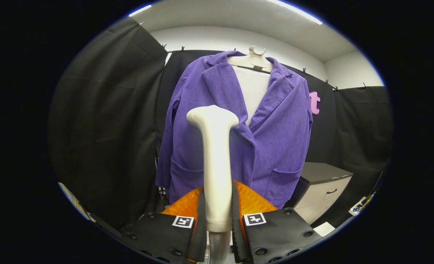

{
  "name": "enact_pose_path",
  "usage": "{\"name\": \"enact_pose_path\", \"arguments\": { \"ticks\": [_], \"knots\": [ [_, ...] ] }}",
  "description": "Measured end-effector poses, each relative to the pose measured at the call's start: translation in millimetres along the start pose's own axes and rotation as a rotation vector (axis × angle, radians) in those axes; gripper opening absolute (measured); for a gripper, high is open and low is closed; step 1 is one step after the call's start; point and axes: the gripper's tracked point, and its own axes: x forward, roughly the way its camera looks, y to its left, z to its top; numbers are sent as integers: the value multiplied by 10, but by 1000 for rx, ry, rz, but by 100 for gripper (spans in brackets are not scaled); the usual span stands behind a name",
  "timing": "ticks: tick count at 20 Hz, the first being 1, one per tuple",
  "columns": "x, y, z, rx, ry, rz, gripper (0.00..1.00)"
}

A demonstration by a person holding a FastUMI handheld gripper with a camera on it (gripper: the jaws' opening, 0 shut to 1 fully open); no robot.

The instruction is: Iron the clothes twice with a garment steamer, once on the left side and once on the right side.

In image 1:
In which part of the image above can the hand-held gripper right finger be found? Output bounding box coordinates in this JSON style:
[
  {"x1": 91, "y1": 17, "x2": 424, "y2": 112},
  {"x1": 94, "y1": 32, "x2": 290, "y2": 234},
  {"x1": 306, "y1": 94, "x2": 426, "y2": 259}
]
[{"x1": 231, "y1": 179, "x2": 322, "y2": 264}]

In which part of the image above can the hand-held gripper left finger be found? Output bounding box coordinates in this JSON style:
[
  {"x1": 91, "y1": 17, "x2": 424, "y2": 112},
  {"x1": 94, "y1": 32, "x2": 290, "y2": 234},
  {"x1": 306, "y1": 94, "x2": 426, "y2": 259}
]
[{"x1": 121, "y1": 185, "x2": 207, "y2": 264}]

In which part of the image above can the garment steamer hose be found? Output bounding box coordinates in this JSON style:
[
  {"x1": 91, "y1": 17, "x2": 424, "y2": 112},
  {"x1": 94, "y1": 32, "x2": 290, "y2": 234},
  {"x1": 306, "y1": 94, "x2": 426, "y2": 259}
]
[{"x1": 208, "y1": 231, "x2": 232, "y2": 264}]

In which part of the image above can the white garment steamer head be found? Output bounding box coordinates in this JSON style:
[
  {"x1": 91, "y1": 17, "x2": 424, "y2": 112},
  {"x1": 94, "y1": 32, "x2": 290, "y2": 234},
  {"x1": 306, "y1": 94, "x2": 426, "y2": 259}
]
[{"x1": 186, "y1": 105, "x2": 239, "y2": 232}]

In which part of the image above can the purple corduroy jacket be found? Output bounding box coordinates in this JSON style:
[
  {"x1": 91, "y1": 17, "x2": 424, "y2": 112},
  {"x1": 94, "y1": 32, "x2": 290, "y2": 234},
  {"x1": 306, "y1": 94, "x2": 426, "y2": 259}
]
[{"x1": 155, "y1": 51, "x2": 313, "y2": 209}]

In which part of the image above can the white paper sheet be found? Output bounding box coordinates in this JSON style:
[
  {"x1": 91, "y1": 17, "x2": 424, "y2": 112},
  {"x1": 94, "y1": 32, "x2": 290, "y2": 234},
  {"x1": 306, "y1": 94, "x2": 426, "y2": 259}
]
[{"x1": 313, "y1": 222, "x2": 335, "y2": 237}]

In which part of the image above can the grey top white cabinet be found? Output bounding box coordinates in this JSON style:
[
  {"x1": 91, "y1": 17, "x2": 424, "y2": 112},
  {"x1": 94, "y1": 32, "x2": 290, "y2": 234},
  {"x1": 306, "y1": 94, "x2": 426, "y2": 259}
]
[{"x1": 285, "y1": 162, "x2": 354, "y2": 225}]

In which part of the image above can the white tray of tools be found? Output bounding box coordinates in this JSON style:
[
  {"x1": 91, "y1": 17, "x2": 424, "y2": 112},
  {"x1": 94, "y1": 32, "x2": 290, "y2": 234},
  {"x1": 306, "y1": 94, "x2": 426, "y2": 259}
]
[{"x1": 349, "y1": 192, "x2": 375, "y2": 217}]

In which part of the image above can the patterned sheet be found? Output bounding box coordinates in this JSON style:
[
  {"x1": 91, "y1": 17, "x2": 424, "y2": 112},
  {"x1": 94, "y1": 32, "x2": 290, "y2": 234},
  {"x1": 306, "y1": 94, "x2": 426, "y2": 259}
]
[{"x1": 57, "y1": 182, "x2": 94, "y2": 223}]

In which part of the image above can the white ironing form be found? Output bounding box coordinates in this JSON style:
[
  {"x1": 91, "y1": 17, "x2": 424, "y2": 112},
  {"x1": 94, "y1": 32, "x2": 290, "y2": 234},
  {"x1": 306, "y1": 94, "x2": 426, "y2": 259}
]
[{"x1": 233, "y1": 66, "x2": 272, "y2": 125}]

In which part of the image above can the cream plastic hanger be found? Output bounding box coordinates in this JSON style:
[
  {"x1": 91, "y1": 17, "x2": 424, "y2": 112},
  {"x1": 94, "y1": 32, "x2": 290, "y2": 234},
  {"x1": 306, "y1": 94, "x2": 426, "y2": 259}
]
[{"x1": 227, "y1": 46, "x2": 274, "y2": 73}]

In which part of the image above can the row of black clips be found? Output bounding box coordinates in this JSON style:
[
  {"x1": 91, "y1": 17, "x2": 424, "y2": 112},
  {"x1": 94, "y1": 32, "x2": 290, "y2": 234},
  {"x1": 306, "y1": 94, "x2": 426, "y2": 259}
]
[{"x1": 138, "y1": 21, "x2": 368, "y2": 92}]

